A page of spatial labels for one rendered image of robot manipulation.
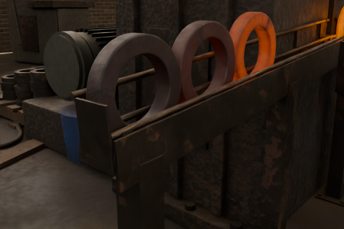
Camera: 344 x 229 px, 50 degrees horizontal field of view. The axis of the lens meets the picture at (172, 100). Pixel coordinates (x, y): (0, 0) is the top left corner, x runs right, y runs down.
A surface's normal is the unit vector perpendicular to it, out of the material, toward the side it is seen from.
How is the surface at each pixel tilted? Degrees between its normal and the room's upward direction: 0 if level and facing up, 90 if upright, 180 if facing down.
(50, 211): 0
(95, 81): 71
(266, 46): 98
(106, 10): 90
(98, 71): 63
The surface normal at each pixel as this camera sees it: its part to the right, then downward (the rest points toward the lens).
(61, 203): 0.00, -0.97
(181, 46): -0.58, -0.33
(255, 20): 0.75, 0.17
